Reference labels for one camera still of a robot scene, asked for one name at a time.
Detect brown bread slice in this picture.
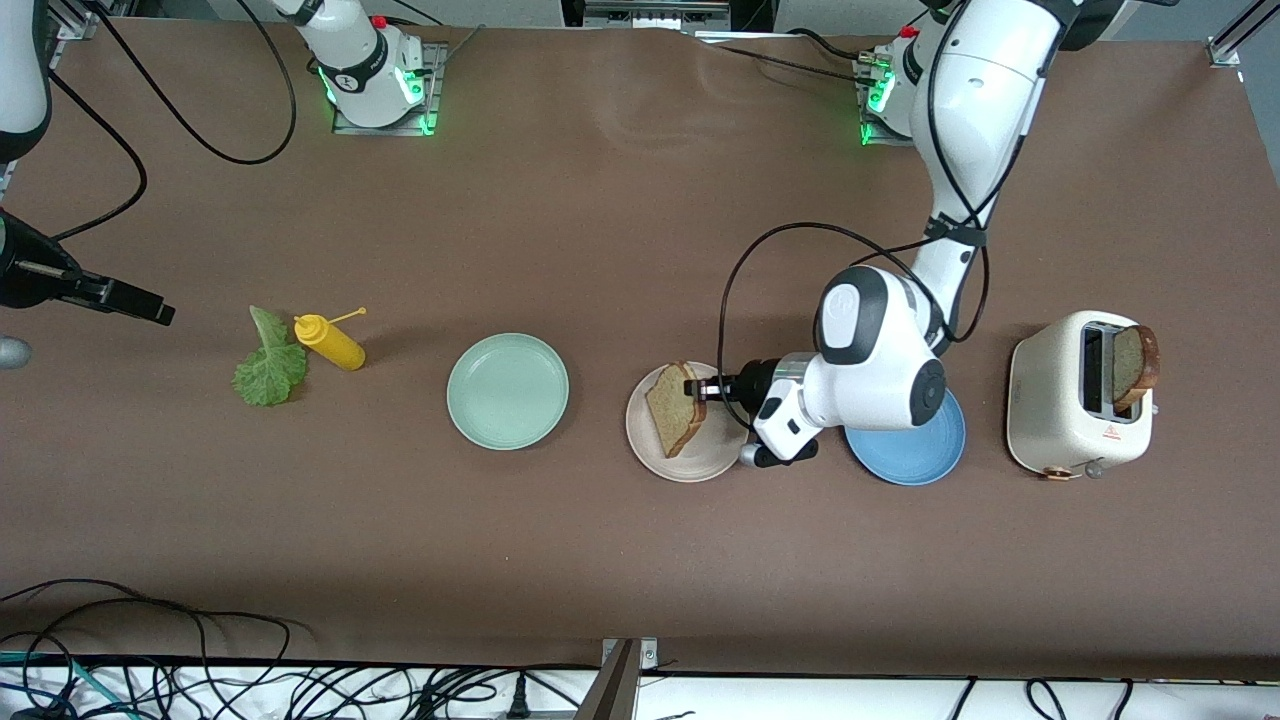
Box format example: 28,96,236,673
1111,325,1162,412
645,361,709,459

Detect green lettuce leaf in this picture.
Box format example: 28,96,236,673
232,305,309,408

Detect yellow squeeze bottle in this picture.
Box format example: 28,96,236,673
293,307,368,373

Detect beige plate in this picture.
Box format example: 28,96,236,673
625,361,751,484

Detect blue plate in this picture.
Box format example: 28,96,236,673
845,385,968,487

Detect mint green plate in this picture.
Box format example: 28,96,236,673
446,332,571,452

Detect white speckled toaster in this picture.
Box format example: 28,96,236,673
1006,310,1161,483

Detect aluminium profile bar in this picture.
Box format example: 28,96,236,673
575,640,641,720

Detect grey power strip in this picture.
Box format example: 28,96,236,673
583,0,733,31

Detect long black arm cable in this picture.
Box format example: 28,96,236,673
717,0,1063,403
88,0,299,166

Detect aluminium frame corner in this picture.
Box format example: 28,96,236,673
50,0,136,41
1207,0,1280,69

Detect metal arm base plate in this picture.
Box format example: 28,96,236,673
858,55,916,149
332,42,448,136

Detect black cable on table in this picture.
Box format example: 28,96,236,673
0,578,293,666

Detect teal floor cable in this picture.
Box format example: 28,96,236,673
0,650,113,719

